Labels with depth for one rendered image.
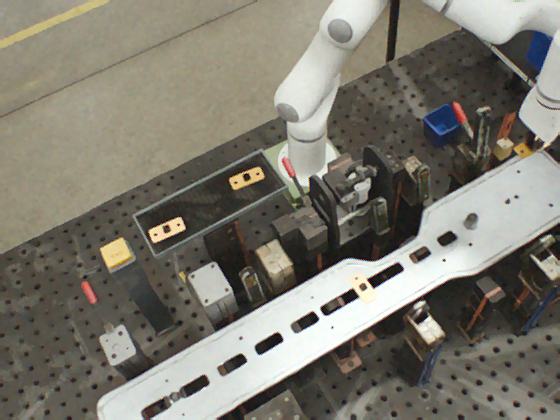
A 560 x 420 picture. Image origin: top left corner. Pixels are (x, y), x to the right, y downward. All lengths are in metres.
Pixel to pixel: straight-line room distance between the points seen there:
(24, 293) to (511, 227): 1.49
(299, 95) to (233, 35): 2.01
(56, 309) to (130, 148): 1.35
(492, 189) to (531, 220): 0.13
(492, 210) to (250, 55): 2.08
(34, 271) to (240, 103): 1.55
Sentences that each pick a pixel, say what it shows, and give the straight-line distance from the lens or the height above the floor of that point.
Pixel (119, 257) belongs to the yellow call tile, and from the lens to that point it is 1.54.
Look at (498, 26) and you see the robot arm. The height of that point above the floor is 1.59.
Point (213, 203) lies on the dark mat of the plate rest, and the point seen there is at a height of 1.16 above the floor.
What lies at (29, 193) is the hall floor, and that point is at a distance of 3.28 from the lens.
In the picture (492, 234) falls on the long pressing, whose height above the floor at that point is 1.00.
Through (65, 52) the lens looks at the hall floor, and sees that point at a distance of 3.85.
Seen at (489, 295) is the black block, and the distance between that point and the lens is 1.64.
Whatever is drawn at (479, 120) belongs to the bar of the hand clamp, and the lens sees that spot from 1.65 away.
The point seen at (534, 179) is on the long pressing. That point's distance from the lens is 1.83.
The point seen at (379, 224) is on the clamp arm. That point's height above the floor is 1.02.
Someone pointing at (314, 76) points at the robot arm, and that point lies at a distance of 1.61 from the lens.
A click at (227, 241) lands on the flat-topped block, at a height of 1.01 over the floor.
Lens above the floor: 2.45
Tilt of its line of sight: 59 degrees down
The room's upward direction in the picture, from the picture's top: 9 degrees counter-clockwise
